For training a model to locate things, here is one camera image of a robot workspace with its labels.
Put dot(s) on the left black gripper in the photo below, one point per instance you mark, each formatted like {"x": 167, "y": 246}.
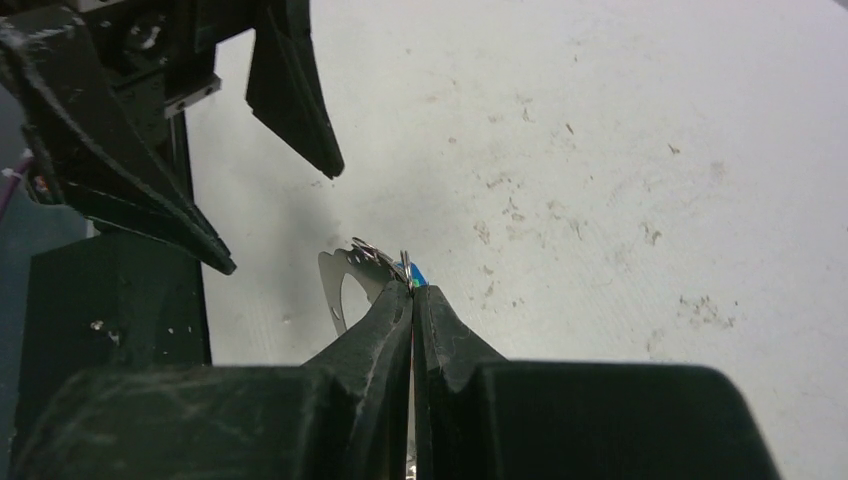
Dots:
{"x": 159, "y": 57}

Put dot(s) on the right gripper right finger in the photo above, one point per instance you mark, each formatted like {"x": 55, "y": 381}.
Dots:
{"x": 483, "y": 416}

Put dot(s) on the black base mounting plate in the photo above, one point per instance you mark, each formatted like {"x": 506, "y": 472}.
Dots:
{"x": 115, "y": 299}

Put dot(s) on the key with blue tag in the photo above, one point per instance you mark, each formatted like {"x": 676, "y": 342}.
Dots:
{"x": 417, "y": 278}

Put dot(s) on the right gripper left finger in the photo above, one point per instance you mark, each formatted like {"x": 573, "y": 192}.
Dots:
{"x": 341, "y": 415}

